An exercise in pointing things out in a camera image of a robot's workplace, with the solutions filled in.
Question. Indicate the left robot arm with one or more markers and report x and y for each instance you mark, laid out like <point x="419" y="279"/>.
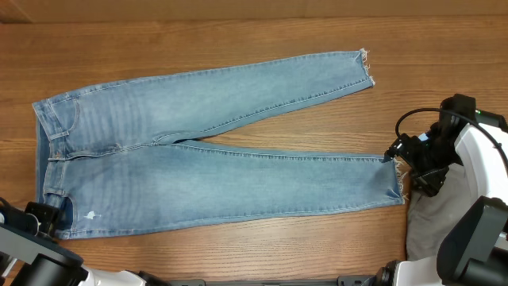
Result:
<point x="27" y="236"/>

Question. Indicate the grey trousers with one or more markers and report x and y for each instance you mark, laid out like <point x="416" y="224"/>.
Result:
<point x="430" y="219"/>

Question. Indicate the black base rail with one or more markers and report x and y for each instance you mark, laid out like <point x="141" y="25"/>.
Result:
<point x="357" y="280"/>

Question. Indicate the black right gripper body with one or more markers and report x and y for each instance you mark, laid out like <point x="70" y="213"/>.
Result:
<point x="406" y="151"/>

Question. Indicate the blue denim jeans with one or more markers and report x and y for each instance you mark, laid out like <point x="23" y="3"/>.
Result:
<point x="132" y="157"/>

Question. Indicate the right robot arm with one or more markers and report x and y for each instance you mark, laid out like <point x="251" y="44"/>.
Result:
<point x="475" y="251"/>

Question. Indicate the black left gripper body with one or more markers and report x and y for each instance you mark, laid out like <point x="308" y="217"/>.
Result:
<point x="40" y="219"/>

